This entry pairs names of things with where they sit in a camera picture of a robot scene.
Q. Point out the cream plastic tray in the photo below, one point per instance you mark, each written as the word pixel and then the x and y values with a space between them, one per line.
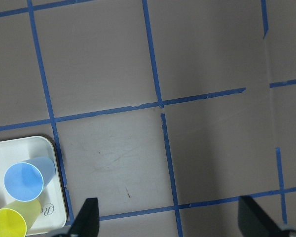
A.
pixel 53 213

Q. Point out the blue cup on tray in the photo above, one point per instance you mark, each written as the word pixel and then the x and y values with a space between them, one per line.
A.
pixel 25 180

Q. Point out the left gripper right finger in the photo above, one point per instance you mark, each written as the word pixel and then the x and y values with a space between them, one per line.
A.
pixel 253 221

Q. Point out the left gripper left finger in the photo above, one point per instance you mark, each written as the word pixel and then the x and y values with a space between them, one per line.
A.
pixel 86 223

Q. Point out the yellow cup on tray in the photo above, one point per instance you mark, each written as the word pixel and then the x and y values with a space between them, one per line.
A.
pixel 18 217

